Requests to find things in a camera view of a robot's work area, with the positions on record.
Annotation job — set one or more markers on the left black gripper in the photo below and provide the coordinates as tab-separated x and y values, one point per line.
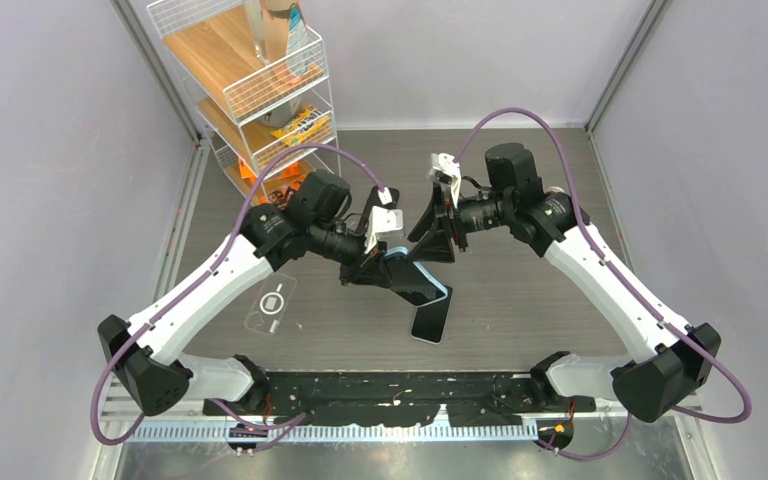
368	269

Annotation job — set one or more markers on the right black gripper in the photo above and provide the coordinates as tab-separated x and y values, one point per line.
437	245

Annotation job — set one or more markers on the black phone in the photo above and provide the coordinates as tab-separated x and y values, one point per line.
430	320

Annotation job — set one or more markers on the clear phone case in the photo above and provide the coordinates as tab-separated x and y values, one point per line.
271	304

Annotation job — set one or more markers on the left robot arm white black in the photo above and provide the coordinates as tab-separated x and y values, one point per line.
146	351

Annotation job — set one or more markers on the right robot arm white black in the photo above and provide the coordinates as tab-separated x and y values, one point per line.
663	363

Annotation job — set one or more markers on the black phone case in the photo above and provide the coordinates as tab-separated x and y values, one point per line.
388	200

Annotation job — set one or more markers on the orange snack packs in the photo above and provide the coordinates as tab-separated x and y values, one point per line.
277	187

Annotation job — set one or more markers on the yellow snack bag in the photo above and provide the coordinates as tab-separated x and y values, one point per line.
307	122

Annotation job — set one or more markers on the blue white bottle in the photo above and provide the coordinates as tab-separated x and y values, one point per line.
297	40

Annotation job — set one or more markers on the clear bottle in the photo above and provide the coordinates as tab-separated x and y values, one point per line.
254	16

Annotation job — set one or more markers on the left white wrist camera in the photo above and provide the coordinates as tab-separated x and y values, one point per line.
381	223

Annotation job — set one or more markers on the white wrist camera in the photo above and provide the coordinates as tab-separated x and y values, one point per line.
381	223
446	171

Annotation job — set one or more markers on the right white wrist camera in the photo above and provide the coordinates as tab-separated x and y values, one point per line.
446	171

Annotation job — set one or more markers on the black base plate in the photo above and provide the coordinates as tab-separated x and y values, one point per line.
404	399

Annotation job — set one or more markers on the white wire shelf rack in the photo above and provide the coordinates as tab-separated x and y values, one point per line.
238	98

